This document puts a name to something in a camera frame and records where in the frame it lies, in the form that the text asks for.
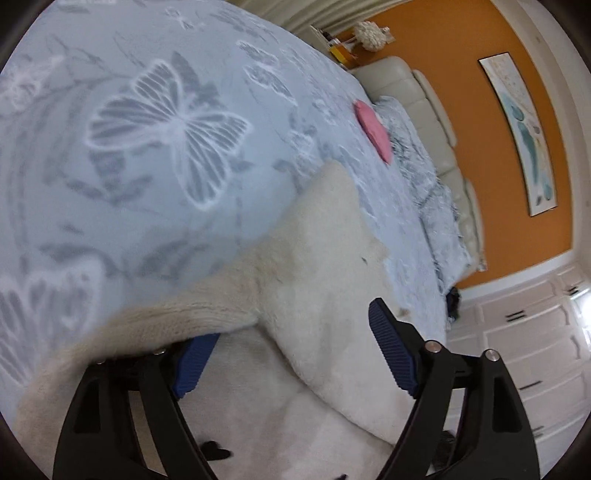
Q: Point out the yellow box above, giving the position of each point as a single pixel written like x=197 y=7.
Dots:
x=344 y=55

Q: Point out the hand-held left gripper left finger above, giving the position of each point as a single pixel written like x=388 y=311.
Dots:
x=194 y=364

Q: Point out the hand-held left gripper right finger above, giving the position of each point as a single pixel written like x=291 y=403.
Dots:
x=392 y=350

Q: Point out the white feather lamp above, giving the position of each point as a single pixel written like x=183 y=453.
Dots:
x=371 y=34

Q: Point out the beige padded headboard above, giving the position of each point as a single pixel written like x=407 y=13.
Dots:
x=429 y=97

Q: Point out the framed wall painting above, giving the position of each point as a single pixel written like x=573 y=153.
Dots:
x=526 y=134

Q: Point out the small pink pillow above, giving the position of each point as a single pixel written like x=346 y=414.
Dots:
x=374 y=131

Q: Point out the cream knit sweater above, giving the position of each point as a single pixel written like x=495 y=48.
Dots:
x=314 y=286

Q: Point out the bed with butterfly bedspread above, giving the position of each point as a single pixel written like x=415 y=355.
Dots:
x=138 y=69

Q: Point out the white wardrobe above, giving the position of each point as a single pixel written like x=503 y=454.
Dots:
x=531 y=350

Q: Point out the dark bag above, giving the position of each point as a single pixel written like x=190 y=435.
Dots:
x=453 y=304

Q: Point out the cream curtain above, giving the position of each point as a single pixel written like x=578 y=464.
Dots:
x=295 y=14

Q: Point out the white nightstand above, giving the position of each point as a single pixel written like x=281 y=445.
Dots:
x=325 y=39

